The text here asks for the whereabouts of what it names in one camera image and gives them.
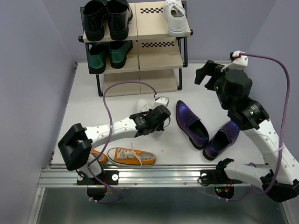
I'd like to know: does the white sneaker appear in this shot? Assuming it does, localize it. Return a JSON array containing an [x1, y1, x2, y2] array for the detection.
[[136, 98, 164, 136], [163, 0, 186, 37]]

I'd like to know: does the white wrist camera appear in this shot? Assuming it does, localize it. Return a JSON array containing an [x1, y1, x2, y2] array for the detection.
[[153, 95, 170, 109], [221, 50, 248, 72]]

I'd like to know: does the beige black-framed shoe shelf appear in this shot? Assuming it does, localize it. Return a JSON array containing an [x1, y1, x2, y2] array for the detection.
[[78, 1, 193, 96]]

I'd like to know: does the green loafer right one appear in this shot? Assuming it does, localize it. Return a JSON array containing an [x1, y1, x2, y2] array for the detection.
[[109, 41, 133, 69]]

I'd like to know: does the green loafer left one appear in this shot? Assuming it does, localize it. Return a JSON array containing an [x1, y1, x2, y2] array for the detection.
[[88, 42, 108, 74]]

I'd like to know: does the green loafer one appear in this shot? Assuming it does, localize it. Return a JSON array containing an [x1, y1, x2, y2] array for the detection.
[[109, 41, 133, 69], [88, 42, 108, 74]]

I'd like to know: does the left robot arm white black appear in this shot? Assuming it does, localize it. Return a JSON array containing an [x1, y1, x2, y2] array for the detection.
[[58, 105, 171, 184]]

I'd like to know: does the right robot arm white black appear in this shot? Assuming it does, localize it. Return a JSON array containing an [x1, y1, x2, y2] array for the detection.
[[194, 60, 299, 203]]

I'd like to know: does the purple loafer one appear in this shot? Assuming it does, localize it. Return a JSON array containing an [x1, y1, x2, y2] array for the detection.
[[203, 121, 240, 161], [176, 100, 209, 150]]

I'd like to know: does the black loafer left one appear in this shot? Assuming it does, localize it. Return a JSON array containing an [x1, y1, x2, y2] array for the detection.
[[83, 0, 107, 42]]

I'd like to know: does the purple loafer left one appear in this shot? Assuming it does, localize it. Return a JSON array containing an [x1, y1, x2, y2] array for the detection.
[[176, 100, 209, 150]]

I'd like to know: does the black loafer right one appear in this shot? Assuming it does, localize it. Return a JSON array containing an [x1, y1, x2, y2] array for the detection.
[[106, 0, 133, 41]]

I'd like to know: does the purple loafer right one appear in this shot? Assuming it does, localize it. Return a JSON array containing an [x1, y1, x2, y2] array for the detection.
[[203, 121, 240, 161]]

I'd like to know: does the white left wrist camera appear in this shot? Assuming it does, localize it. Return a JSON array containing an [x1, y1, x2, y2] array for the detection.
[[153, 95, 170, 109]]

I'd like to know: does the black loafer one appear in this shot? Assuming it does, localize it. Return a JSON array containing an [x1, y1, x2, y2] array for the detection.
[[83, 0, 107, 42], [106, 0, 133, 41]]

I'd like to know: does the orange sneaker right one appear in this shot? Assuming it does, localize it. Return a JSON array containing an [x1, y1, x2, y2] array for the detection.
[[107, 145, 157, 169]]

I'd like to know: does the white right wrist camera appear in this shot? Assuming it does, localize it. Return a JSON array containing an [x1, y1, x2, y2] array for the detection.
[[221, 50, 248, 72]]

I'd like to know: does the orange sneaker left one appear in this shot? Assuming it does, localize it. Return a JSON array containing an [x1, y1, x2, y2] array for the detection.
[[90, 150, 108, 166]]

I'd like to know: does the aluminium mounting rail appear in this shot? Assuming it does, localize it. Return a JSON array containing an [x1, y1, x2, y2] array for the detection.
[[38, 163, 276, 187]]

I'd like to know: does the orange sneaker one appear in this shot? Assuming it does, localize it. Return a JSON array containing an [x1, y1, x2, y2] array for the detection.
[[107, 145, 157, 169], [90, 150, 108, 166]]

